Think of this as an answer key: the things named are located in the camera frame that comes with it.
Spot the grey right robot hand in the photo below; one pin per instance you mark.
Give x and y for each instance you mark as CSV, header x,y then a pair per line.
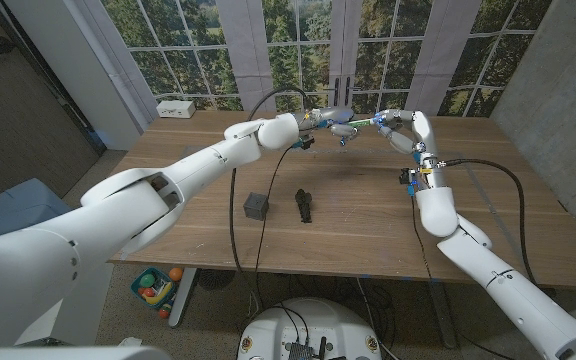
x,y
420,130

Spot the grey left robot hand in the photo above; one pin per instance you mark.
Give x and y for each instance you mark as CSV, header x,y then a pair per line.
x,y
338,115

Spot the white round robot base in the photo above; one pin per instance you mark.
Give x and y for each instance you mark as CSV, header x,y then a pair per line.
x,y
318,320

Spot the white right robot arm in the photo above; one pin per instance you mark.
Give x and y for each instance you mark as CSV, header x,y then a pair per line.
x,y
493,270

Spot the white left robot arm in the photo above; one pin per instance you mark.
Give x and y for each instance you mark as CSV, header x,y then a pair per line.
x,y
193,170

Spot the dark grey cube block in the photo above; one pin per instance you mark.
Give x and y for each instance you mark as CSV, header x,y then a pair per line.
x,y
256,206

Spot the printed window forest backdrop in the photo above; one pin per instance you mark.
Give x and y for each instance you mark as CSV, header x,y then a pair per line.
x,y
288,50

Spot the white box device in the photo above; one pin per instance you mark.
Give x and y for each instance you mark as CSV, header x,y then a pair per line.
x,y
175,109

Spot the grey table leg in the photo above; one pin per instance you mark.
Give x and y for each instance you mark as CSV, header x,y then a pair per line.
x,y
443,320
183,300

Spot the round black floor fan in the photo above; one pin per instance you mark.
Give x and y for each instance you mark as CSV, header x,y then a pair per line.
x,y
215,278

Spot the teal basket of toys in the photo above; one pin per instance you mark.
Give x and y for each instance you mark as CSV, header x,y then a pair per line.
x,y
155,295

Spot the blue grey bin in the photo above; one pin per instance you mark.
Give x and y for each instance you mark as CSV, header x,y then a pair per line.
x,y
18,215

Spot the white robot torso edge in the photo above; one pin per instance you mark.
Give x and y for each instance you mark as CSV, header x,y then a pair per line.
x,y
68,354

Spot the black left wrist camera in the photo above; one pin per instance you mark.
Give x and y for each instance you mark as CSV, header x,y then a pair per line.
x,y
304,142

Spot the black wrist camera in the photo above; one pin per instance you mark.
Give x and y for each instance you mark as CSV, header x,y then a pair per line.
x,y
304,142
406,176

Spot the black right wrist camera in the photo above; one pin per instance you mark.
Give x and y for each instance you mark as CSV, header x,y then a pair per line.
x,y
406,176

